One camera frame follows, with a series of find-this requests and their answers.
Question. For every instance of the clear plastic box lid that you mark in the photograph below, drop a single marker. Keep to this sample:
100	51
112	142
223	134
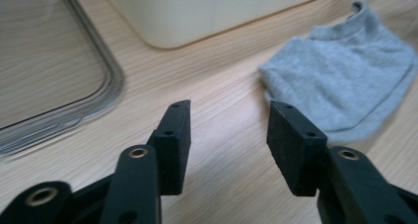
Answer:
49	53

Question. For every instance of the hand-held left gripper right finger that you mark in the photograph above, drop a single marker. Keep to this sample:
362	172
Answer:
295	151

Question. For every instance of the grey sock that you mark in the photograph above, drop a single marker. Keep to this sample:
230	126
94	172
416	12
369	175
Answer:
345	79

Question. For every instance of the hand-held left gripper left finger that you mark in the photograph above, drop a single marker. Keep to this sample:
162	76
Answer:
174	151

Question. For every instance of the white divided storage box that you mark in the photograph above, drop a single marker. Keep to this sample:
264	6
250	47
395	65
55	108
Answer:
213	10

